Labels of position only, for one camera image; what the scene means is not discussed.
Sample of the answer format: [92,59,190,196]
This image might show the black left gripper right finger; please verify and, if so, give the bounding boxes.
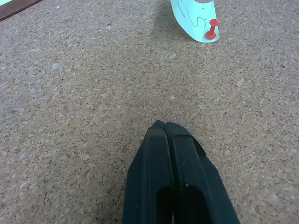
[164,121,242,224]

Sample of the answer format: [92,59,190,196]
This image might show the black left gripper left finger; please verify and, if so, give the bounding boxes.
[122,119,175,224]

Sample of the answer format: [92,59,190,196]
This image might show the green paper note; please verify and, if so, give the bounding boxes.
[170,0,221,43]

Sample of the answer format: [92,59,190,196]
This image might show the cork board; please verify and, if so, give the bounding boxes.
[0,0,299,224]

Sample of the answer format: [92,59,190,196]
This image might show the red pushpin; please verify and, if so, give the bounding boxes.
[205,19,220,40]

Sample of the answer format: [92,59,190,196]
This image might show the brown wooden board frame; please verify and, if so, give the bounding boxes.
[0,0,43,22]

